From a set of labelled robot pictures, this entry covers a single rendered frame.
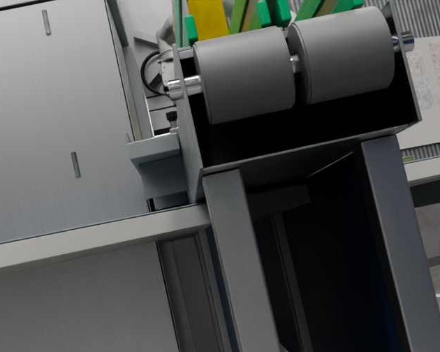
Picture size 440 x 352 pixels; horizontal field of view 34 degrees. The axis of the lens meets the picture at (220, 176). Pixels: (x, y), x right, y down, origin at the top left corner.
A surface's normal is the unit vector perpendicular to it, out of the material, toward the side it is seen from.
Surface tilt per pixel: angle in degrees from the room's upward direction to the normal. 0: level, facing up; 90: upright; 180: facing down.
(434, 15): 90
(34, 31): 90
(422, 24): 90
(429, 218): 90
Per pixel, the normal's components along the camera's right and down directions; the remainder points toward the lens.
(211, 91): 0.13, 0.29
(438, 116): 0.41, -0.17
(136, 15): 0.04, -0.10
